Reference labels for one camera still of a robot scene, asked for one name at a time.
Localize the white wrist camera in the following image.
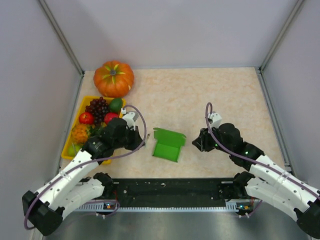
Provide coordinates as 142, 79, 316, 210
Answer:
207, 112, 222, 129
121, 108, 139, 131

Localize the orange pumpkin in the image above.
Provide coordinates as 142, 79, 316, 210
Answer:
93, 60, 135, 98

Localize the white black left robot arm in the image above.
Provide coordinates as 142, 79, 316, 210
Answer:
22, 111, 146, 236

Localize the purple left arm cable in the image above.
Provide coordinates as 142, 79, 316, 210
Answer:
23, 104, 148, 230

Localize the green lime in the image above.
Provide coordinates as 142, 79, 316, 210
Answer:
109, 98, 123, 113

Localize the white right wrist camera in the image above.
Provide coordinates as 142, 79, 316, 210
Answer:
207, 112, 222, 129

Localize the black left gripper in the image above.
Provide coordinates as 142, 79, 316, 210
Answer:
114, 124, 145, 151

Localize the green apple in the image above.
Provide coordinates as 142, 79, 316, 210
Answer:
67, 143, 82, 157

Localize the dark purple grape bunch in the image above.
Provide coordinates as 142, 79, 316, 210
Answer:
85, 97, 110, 126

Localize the aluminium corner post right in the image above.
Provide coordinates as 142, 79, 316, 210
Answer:
258, 0, 306, 73

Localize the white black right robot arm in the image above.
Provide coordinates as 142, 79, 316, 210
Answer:
192, 123, 320, 239

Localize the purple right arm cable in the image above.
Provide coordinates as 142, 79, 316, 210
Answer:
204, 101, 320, 218

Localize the grey slotted cable duct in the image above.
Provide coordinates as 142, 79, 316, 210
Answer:
75, 201, 251, 213

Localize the yellow plastic tray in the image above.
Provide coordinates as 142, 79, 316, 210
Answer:
61, 96, 126, 161

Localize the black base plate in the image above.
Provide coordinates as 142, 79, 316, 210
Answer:
84, 177, 266, 208

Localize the red apple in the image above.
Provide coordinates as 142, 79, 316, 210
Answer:
78, 112, 95, 125

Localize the aluminium corner post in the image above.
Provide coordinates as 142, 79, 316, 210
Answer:
37, 0, 85, 76
258, 0, 306, 73

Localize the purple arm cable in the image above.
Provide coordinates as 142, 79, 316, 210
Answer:
204, 101, 320, 218
23, 104, 148, 230

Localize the green paper box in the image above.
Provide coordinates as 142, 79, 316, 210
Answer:
152, 127, 187, 163

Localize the red tomato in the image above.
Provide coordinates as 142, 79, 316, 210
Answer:
104, 112, 119, 125

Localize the orange pineapple with leaves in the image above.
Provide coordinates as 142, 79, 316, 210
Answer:
70, 123, 104, 145

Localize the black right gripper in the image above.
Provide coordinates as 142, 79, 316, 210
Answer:
192, 124, 233, 154

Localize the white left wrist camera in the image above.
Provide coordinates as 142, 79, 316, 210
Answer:
121, 108, 139, 131

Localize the aluminium corner post left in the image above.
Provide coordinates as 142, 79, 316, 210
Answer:
37, 0, 85, 76

